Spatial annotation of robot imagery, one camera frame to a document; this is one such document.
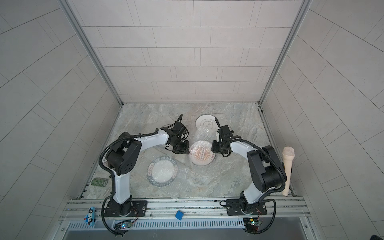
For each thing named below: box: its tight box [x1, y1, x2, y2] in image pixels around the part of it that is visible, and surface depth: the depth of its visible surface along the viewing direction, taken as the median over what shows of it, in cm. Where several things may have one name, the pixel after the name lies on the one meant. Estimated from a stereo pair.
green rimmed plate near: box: [146, 156, 178, 187], surface depth 82 cm
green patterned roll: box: [91, 177, 108, 187], surface depth 77 cm
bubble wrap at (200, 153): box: [189, 126, 215, 167], surface depth 93 cm
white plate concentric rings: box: [195, 114, 220, 133], surface depth 107 cm
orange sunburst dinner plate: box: [189, 140, 216, 166], surface depth 91 cm
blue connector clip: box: [84, 206, 96, 226], surface depth 68 cm
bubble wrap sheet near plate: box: [130, 144, 192, 198], surface depth 80 cm
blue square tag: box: [175, 210, 184, 221], surface depth 71 cm
